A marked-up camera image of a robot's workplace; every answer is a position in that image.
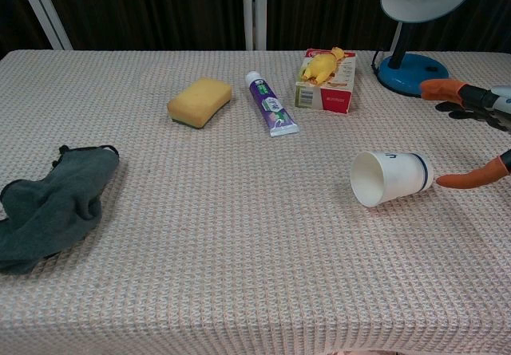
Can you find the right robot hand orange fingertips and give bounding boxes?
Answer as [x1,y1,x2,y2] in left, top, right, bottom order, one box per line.
[419,77,511,191]

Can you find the white paper cup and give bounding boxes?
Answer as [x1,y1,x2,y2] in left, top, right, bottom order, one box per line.
[350,150,435,208]

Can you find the blue desk lamp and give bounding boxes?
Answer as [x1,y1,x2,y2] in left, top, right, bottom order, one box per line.
[377,0,477,98]

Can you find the cardboard box with red print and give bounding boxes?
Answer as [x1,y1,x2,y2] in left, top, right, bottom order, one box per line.
[294,49,358,115]

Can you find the yellow rubber chicken toy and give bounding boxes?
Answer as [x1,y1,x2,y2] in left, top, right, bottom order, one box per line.
[300,46,347,85]

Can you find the purple toothpaste tube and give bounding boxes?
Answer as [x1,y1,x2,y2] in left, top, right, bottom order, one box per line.
[244,70,300,138]

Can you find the beige waffle tablecloth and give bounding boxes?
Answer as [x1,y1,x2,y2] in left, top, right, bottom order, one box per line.
[0,49,511,355]

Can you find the yellow sponge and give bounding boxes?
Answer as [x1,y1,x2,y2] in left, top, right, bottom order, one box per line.
[166,77,233,130]

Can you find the dark grey cloth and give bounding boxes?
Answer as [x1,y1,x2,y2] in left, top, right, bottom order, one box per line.
[0,144,121,275]

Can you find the black lamp cable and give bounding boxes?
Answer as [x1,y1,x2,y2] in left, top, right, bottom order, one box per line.
[370,49,383,77]

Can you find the white vertical post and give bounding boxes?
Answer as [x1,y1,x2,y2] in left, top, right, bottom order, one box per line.
[241,0,268,51]

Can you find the white slanted frame bar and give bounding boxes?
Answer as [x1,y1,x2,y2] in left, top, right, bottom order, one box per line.
[13,0,73,51]

